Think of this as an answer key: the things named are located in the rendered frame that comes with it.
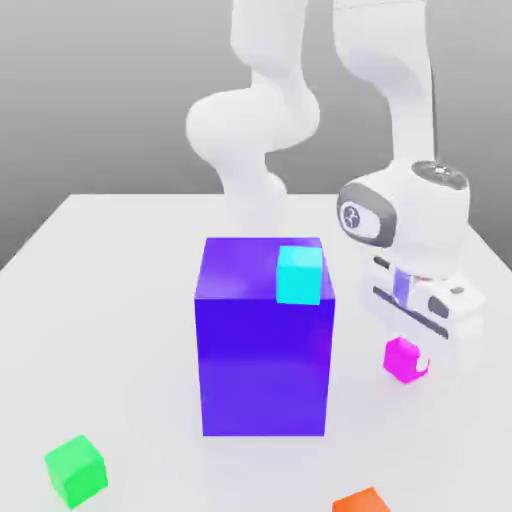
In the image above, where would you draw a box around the large purple box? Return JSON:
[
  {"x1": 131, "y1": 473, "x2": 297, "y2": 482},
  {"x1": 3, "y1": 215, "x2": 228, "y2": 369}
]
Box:
[{"x1": 193, "y1": 236, "x2": 336, "y2": 438}]

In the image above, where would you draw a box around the small magenta cube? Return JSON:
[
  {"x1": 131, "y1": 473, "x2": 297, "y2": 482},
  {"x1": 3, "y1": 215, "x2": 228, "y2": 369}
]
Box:
[{"x1": 382, "y1": 335, "x2": 432, "y2": 386}]

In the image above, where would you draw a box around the small green cube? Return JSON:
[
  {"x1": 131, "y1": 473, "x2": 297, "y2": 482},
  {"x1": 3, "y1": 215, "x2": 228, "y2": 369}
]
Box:
[{"x1": 43, "y1": 434, "x2": 110, "y2": 510}]

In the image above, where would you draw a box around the small orange cube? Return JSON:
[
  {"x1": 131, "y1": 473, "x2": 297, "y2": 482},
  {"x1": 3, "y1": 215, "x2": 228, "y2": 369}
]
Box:
[{"x1": 331, "y1": 486, "x2": 393, "y2": 512}]

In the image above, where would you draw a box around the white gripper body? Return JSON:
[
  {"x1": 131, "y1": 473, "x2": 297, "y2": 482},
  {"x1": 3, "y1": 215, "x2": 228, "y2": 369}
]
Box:
[{"x1": 360, "y1": 278, "x2": 486, "y2": 373}]

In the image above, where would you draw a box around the small cyan cube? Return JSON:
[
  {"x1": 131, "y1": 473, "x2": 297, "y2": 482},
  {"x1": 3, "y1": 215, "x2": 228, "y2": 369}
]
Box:
[{"x1": 275, "y1": 244, "x2": 324, "y2": 306}]

